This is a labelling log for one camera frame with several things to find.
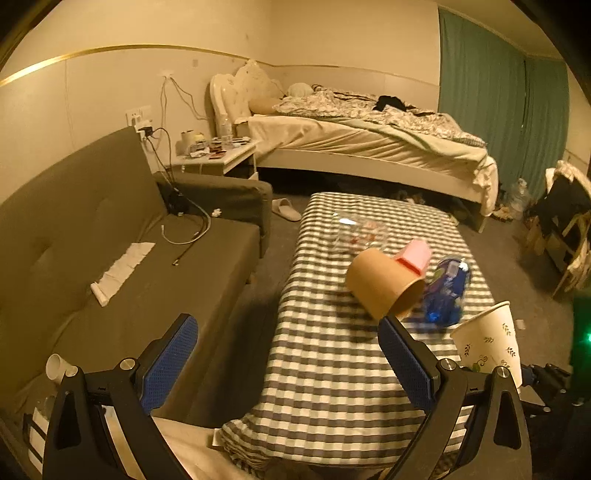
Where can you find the black clothing on bed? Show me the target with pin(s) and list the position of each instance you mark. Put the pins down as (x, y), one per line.
(392, 101)

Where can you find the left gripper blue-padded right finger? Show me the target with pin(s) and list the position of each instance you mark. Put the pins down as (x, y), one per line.
(496, 443)

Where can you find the grey checkered tablecloth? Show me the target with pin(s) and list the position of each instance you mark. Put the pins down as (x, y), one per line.
(330, 397)

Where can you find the green curtain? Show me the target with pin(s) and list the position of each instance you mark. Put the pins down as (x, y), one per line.
(518, 104)

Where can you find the wall power outlet with plugs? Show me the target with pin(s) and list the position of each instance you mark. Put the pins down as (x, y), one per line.
(140, 119)

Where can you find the clear plastic container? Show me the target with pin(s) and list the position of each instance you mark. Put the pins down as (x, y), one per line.
(355, 233)

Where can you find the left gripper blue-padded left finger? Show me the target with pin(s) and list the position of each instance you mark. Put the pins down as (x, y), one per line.
(78, 443)

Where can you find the white folded tissue paper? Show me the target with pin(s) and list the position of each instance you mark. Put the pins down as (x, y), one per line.
(112, 280)

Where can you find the white bed with bedding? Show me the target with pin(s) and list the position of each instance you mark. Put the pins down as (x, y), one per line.
(314, 128)

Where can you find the large clear water jug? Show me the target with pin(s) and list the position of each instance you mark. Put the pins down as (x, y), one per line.
(518, 199)

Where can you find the wooden chair with clothes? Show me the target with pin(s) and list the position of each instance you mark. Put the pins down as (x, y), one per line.
(561, 224)

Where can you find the brown paper cup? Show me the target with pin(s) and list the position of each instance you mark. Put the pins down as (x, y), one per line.
(384, 285)

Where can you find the white bedside table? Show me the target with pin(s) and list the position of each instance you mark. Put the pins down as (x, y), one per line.
(238, 162)

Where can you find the pink carton box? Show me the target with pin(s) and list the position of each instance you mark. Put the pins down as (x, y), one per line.
(416, 256)

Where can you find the white floral paper cup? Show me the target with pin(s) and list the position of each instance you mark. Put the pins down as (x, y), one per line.
(488, 340)

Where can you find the beige slipper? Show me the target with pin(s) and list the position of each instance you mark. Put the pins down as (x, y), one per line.
(284, 208)

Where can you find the clear water bottle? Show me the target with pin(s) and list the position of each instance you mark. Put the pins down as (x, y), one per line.
(225, 132)

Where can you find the dark grey sofa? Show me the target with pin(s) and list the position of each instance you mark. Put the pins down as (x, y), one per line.
(66, 227)

